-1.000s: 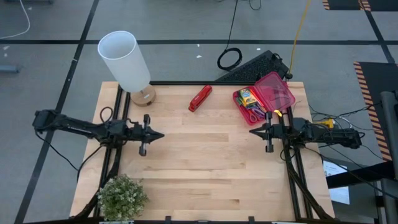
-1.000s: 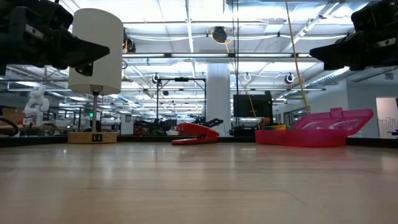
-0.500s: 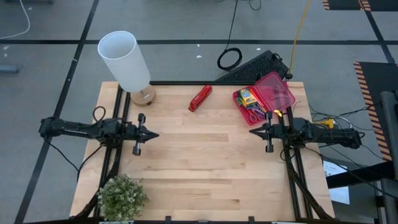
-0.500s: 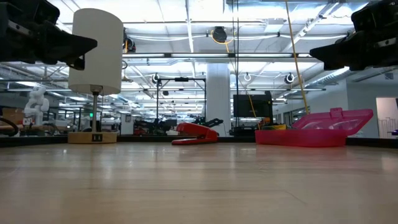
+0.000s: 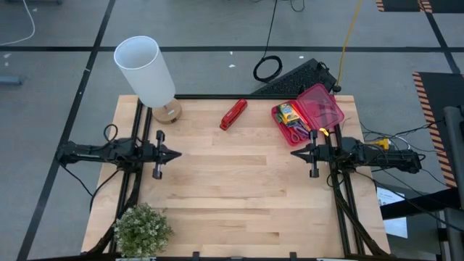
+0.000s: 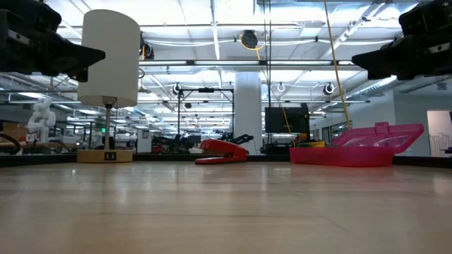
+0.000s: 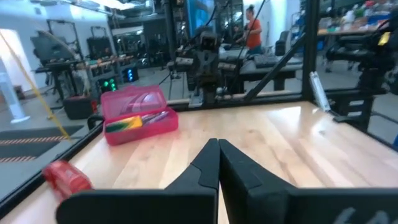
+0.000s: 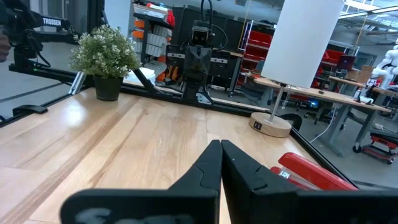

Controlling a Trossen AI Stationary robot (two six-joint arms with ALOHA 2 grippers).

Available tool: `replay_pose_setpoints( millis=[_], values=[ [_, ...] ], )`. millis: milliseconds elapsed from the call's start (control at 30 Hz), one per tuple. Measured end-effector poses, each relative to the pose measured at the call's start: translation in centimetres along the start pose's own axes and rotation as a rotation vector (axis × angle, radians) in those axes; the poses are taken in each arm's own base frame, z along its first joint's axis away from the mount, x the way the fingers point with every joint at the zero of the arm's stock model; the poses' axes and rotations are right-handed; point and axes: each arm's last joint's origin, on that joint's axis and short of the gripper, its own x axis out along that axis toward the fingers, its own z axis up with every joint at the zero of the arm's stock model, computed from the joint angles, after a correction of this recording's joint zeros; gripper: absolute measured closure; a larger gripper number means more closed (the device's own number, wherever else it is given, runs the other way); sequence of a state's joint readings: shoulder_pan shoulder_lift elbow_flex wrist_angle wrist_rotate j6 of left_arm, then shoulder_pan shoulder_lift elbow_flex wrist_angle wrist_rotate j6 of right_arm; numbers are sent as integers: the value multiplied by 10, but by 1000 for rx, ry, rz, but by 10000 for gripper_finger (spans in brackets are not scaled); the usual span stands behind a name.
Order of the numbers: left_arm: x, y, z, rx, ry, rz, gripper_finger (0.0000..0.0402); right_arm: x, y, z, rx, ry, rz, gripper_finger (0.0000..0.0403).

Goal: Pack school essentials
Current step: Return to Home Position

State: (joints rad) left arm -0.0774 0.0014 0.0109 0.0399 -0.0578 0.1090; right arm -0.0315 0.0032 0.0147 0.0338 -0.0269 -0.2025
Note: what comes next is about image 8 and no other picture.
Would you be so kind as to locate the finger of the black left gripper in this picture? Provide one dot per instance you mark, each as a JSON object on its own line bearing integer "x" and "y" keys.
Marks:
{"x": 204, "y": 63}
{"x": 190, "y": 63}

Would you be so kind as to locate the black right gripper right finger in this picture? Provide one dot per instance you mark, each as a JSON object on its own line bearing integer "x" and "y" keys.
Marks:
{"x": 264, "y": 202}

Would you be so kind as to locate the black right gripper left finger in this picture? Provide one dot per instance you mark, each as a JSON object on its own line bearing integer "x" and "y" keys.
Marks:
{"x": 186, "y": 205}

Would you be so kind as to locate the shelf with storage bins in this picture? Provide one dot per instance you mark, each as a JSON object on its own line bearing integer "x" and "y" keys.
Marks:
{"x": 154, "y": 37}

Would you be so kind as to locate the red stapler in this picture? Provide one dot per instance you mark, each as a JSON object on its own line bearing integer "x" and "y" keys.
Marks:
{"x": 311, "y": 172}

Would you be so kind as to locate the red storage rack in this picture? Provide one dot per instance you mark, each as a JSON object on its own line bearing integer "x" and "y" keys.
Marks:
{"x": 258, "y": 43}

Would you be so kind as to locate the potted green plant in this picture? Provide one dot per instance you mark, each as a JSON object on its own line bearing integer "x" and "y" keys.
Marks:
{"x": 105, "y": 53}

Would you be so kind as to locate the white shade table lamp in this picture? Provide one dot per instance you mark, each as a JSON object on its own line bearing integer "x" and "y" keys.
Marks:
{"x": 298, "y": 40}

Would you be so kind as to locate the wooden top desk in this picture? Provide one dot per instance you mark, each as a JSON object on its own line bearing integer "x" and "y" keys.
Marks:
{"x": 326, "y": 95}

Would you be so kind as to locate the red wheeled cart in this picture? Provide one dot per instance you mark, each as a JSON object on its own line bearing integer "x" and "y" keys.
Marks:
{"x": 382, "y": 146}

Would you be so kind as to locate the black clamp foot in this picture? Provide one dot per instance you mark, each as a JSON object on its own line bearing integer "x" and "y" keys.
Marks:
{"x": 29, "y": 109}

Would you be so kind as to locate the white humanoid robot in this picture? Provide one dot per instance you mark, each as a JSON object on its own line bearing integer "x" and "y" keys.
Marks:
{"x": 388, "y": 65}

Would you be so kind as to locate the person's hand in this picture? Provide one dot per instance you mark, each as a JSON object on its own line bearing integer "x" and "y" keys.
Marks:
{"x": 3, "y": 48}

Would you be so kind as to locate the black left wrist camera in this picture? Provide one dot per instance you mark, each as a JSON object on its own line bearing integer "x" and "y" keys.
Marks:
{"x": 201, "y": 35}

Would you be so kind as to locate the black aluminium table frame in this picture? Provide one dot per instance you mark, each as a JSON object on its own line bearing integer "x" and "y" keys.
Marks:
{"x": 161, "y": 95}

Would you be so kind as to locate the silver metal bracket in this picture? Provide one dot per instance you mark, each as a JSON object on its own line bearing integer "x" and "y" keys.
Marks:
{"x": 77, "y": 83}

